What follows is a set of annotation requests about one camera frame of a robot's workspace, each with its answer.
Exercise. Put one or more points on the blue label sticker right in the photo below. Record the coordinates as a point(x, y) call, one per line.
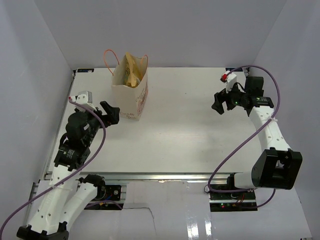
point(235, 69)

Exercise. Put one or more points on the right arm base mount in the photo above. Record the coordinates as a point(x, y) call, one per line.
point(231, 202)

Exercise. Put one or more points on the cream paper bag orange handles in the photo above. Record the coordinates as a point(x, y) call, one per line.
point(131, 101)

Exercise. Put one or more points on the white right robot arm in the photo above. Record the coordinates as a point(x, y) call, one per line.
point(278, 165)

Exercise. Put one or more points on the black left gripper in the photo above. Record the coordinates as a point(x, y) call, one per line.
point(112, 113)

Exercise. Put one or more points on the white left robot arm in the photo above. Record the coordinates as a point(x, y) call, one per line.
point(68, 194)

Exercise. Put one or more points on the blue label sticker left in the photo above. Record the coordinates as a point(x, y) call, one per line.
point(85, 70)

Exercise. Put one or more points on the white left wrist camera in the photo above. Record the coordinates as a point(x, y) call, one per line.
point(84, 99)

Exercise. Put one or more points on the large brown paper snack pouch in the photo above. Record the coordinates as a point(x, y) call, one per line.
point(133, 71)

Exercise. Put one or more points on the aluminium front rail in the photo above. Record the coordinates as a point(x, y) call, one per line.
point(126, 177)

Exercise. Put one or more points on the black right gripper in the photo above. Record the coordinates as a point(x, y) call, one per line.
point(220, 97)

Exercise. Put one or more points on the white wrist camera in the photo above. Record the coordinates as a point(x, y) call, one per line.
point(229, 78)
point(84, 99)

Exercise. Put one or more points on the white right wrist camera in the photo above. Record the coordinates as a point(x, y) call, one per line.
point(229, 78)

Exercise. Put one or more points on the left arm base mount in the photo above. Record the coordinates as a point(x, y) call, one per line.
point(107, 196)

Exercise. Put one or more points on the blue label sticker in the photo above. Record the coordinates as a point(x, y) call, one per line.
point(235, 69)
point(85, 70)

